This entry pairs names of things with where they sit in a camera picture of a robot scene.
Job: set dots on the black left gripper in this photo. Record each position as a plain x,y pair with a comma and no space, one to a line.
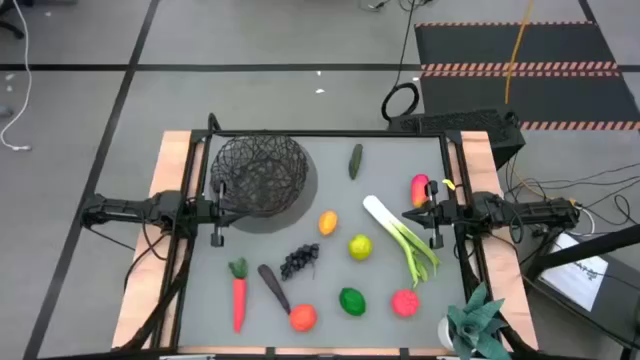
218,215

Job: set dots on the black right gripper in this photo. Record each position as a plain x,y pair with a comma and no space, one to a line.
452,212

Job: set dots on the red yellow mango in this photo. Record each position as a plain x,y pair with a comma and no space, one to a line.
419,190

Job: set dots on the white green leek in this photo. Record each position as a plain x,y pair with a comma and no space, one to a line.
380,212

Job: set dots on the yellow-green apple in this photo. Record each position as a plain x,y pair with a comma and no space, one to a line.
360,247

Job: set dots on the dark grape bunch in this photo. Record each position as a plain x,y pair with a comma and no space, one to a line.
299,261

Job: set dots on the green cucumber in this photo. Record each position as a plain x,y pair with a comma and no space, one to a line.
355,162

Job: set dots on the orange carrot with green top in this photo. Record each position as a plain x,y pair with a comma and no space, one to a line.
239,300

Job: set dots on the pink red bumpy fruit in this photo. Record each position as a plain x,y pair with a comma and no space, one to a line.
405,303

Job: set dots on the small orange citrus fruit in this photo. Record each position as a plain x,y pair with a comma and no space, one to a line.
328,223

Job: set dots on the green lime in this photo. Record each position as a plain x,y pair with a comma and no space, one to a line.
352,302

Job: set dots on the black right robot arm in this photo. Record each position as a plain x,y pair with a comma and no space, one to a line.
525,212

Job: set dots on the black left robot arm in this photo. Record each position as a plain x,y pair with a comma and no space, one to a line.
125,210

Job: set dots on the yellow tag on right gripper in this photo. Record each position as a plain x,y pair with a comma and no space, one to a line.
449,184

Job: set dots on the dark purple eggplant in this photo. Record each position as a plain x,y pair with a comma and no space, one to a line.
272,285

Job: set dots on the black perforated computer tower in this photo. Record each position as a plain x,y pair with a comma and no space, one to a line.
465,122

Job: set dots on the teal potted plant white pot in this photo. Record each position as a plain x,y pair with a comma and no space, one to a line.
472,325

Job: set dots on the large red-orange orange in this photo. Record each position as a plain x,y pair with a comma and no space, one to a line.
303,318

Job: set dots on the white paper sheet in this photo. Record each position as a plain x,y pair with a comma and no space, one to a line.
575,275

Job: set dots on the black side table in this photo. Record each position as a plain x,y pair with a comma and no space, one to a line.
620,295

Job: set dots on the black chair base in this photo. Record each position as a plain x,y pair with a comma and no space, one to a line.
10,27

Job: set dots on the black metal table frame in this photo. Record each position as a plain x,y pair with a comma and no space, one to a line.
325,134

